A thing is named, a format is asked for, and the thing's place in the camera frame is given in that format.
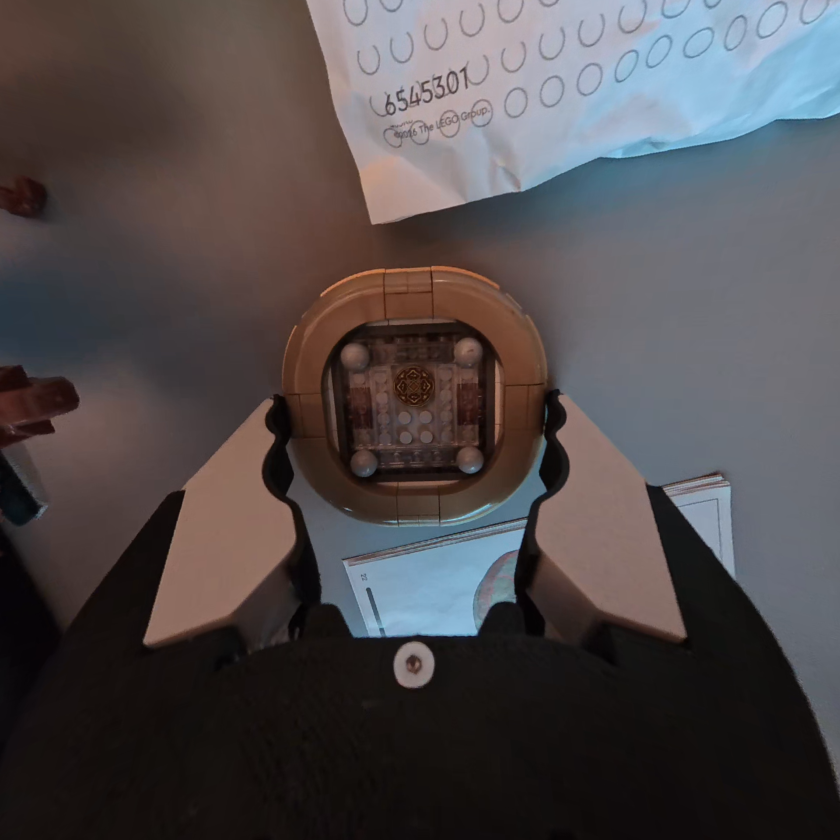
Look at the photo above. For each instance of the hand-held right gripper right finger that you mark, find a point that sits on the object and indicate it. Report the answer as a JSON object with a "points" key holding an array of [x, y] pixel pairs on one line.
{"points": [[604, 544]]}

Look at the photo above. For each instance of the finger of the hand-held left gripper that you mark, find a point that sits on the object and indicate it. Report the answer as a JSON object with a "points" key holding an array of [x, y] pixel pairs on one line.
{"points": [[23, 479]]}

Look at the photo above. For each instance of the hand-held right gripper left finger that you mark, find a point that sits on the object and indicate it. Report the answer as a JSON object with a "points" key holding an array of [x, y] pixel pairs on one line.
{"points": [[223, 538]]}

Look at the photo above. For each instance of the tan brick pot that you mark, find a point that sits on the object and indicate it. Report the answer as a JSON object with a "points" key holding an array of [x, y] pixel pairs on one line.
{"points": [[413, 499]]}

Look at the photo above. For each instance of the white instruction booklet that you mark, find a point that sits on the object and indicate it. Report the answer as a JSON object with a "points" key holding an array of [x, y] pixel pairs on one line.
{"points": [[426, 584]]}

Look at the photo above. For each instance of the white printed paper bag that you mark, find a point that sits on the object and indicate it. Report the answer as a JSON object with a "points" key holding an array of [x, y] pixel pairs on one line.
{"points": [[590, 98]]}

